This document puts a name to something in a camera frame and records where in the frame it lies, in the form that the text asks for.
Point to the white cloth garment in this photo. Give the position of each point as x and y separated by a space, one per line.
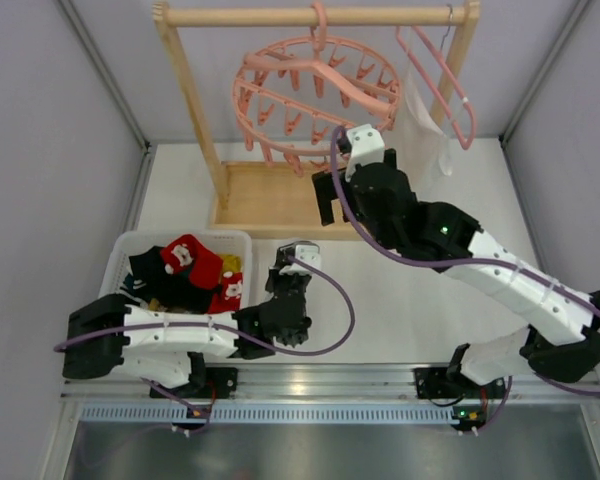
423 149

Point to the red sock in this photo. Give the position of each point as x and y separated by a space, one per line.
186 254
228 295

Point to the aluminium mounting rail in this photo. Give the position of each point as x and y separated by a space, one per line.
311 382

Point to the white slotted cable duct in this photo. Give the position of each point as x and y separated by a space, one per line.
272 413

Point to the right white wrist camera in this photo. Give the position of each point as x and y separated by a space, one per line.
363 145

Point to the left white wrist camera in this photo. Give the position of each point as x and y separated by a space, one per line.
298 258

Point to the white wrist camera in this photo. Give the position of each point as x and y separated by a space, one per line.
298 258
363 145

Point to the yellow sock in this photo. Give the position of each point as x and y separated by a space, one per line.
231 263

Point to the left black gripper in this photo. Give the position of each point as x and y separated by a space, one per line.
287 281

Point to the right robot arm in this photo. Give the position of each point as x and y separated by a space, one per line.
560 341

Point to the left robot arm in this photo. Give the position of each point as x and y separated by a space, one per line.
112 335

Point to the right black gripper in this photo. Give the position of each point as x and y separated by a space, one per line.
337 187

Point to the pink round clip hanger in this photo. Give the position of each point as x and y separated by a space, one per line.
289 95

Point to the wooden clothes rack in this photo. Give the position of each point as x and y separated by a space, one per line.
268 201

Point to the black sock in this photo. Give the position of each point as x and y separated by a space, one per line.
148 280

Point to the white plastic basket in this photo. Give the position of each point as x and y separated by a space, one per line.
133 243

